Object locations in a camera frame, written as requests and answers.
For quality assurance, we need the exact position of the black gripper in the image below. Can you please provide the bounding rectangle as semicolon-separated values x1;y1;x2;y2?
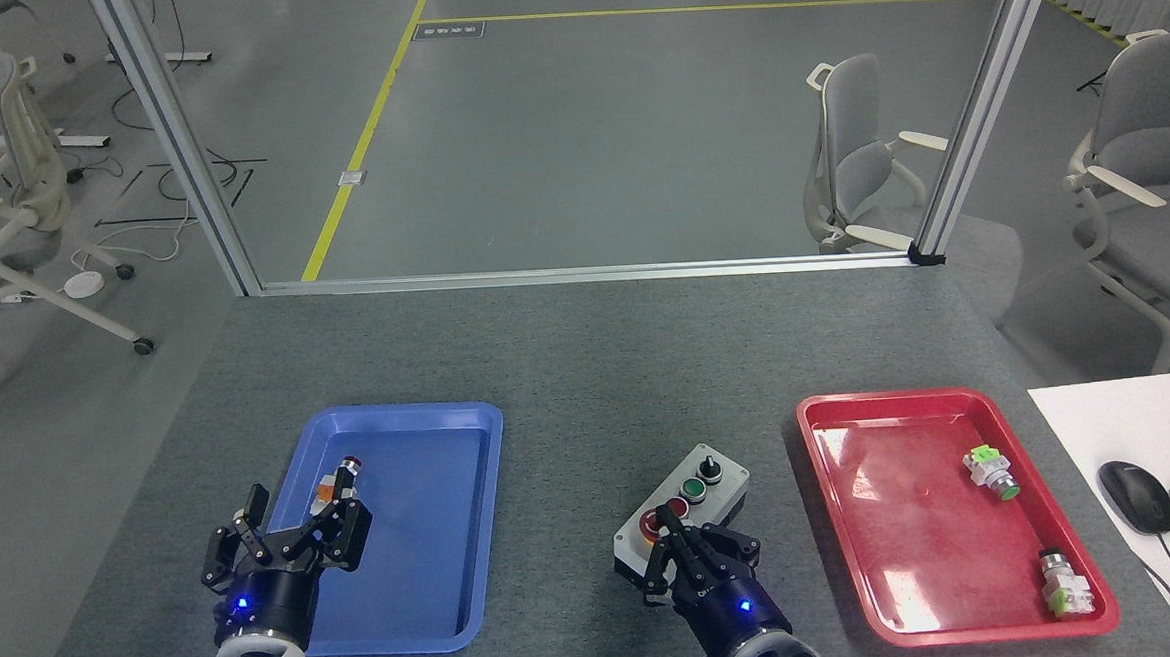
195;466;380;657
637;505;795;657

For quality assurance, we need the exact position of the grey control box with buttons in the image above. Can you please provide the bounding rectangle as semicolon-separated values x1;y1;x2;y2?
606;441;757;590

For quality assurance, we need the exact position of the red push button orange block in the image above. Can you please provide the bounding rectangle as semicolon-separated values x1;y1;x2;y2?
307;456;366;516

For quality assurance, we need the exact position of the silver push button green block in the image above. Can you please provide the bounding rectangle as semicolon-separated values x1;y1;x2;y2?
1036;546;1098;619

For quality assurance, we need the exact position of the blue plastic tray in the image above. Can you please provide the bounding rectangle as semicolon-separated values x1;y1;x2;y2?
221;399;517;657

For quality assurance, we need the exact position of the red plastic tray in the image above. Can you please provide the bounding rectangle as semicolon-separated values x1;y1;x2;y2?
795;378;1123;654

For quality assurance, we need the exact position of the grey office chair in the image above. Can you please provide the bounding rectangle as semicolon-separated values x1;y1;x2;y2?
1057;29;1170;380
795;48;958;258

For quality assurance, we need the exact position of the white mesh office chair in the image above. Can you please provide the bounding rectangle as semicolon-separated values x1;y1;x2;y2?
0;46;160;415

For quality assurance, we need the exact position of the black computer mouse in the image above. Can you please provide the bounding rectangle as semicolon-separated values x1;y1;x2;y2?
1097;458;1170;540

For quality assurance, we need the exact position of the white desk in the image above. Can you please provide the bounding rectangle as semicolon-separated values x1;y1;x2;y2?
1026;370;1170;657

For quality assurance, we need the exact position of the dark floor label plate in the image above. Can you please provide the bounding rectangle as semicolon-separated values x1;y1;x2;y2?
412;19;487;43

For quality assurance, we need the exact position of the green push button switch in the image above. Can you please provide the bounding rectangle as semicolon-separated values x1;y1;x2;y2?
961;443;1024;505

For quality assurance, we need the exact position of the silver aluminium rail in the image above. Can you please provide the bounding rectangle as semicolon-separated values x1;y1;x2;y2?
257;247;919;302

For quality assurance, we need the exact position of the silver aluminium post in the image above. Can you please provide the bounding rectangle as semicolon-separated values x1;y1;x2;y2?
894;0;1082;268
87;0;265;306

